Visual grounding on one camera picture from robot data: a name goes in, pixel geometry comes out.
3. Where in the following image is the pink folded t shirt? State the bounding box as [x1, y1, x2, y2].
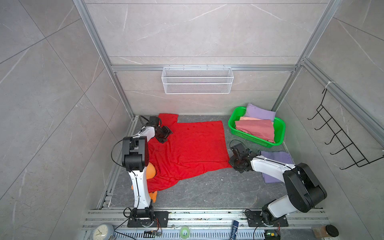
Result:
[235, 117, 275, 143]

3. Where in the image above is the brown jar black lid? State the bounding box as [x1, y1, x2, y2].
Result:
[312, 225, 340, 239]

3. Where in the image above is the small green circuit device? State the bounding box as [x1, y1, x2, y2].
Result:
[265, 230, 281, 240]

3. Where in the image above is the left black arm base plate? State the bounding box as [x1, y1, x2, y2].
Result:
[127, 211, 169, 228]

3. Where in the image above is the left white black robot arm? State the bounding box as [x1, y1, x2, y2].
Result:
[122, 126, 172, 220]

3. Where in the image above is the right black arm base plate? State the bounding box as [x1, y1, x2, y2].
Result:
[244, 209, 289, 227]

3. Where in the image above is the green plastic basket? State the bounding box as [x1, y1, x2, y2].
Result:
[227, 106, 286, 149]

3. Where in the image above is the orange plush dolphin toy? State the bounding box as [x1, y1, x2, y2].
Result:
[129, 163, 158, 203]

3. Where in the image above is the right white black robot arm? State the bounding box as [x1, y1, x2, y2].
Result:
[229, 148, 328, 226]

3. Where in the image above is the red t shirt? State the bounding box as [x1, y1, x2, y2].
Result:
[147, 114, 230, 193]

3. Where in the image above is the aluminium front rail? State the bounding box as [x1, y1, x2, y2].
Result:
[81, 209, 330, 230]

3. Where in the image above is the white analog clock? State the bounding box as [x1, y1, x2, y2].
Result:
[92, 223, 115, 240]

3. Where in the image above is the purple folded t shirt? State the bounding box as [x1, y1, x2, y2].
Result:
[260, 151, 294, 184]

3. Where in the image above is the purple t shirt in basket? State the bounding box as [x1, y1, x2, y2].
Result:
[244, 103, 276, 122]

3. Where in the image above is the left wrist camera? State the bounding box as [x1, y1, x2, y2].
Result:
[146, 116, 162, 127]

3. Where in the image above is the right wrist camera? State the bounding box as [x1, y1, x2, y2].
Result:
[231, 143, 249, 159]

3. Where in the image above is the black wire hook rack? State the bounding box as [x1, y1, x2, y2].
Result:
[307, 89, 384, 170]

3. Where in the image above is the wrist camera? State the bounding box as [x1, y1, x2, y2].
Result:
[231, 143, 249, 159]
[146, 116, 162, 127]

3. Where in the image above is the green tape roll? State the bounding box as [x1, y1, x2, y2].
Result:
[180, 226, 191, 240]

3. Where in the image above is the blue marker pen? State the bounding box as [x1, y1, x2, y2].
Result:
[230, 221, 239, 240]

